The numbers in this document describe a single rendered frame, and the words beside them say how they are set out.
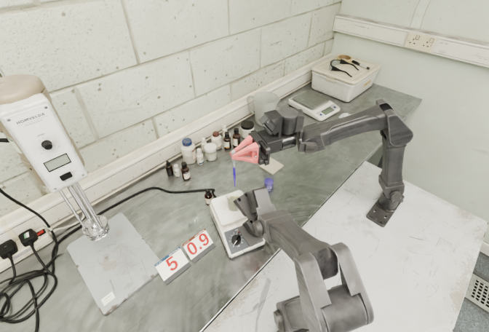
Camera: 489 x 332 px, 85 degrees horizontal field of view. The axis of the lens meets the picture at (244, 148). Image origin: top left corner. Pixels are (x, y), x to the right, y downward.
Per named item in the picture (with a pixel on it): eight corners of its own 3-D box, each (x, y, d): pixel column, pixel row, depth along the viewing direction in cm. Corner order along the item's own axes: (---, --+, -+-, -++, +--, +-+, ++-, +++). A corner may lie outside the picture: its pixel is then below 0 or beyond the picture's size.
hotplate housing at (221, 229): (265, 245, 91) (266, 232, 86) (229, 261, 87) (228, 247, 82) (239, 199, 107) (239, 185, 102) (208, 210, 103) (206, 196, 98)
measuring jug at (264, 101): (241, 123, 148) (241, 99, 138) (250, 111, 157) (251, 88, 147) (274, 130, 142) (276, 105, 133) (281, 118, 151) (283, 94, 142)
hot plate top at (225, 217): (255, 215, 91) (255, 213, 91) (221, 227, 88) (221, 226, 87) (240, 190, 100) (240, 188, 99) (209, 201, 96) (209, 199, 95)
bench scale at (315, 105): (320, 123, 148) (321, 115, 145) (286, 104, 164) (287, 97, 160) (340, 111, 157) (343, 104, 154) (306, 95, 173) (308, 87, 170)
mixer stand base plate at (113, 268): (166, 267, 85) (165, 266, 85) (104, 317, 75) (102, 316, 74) (122, 212, 102) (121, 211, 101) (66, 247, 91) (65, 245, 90)
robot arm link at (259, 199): (239, 195, 77) (246, 187, 66) (267, 188, 79) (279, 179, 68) (249, 236, 73) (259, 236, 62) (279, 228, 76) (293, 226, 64)
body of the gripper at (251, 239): (236, 228, 80) (242, 227, 74) (262, 209, 84) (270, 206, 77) (249, 247, 79) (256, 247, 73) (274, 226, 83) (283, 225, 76)
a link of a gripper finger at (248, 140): (236, 156, 72) (267, 146, 75) (226, 140, 77) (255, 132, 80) (236, 173, 76) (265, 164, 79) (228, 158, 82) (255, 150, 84)
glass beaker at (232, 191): (235, 198, 96) (235, 183, 91) (245, 207, 93) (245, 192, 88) (222, 207, 93) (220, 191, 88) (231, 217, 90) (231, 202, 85)
